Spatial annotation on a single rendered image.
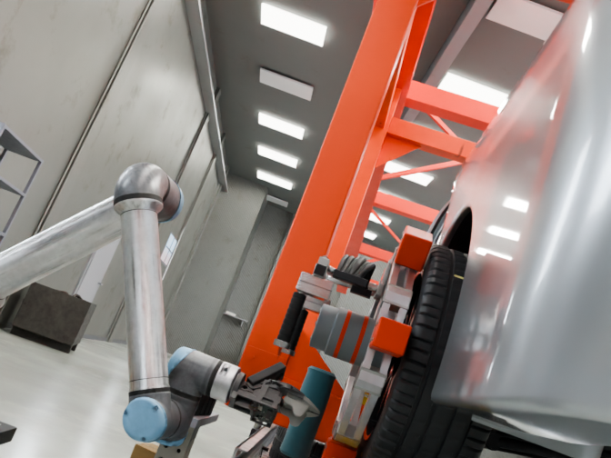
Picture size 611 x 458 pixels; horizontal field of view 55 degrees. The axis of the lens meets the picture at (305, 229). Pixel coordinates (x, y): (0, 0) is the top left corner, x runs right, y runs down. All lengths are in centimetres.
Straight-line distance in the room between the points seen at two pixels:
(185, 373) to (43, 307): 651
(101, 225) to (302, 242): 85
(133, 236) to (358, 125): 121
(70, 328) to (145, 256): 650
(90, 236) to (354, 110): 120
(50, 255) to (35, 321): 628
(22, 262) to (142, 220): 40
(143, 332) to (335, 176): 115
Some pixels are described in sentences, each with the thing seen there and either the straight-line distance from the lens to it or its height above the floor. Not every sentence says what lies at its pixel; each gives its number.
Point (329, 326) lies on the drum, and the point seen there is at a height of 85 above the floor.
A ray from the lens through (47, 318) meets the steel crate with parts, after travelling 790.
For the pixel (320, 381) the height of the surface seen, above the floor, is 71.
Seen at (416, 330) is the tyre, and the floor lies 89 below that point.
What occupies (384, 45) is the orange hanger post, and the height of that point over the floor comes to 205.
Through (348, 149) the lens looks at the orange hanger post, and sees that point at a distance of 230.
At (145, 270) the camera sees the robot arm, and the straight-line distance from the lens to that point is 138.
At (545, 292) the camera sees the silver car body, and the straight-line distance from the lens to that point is 87.
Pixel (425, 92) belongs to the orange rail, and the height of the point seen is 333.
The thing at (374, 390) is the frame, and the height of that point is 73.
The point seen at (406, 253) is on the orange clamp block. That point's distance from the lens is 154.
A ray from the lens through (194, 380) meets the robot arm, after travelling 145.
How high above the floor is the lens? 69
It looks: 14 degrees up
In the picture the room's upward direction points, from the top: 20 degrees clockwise
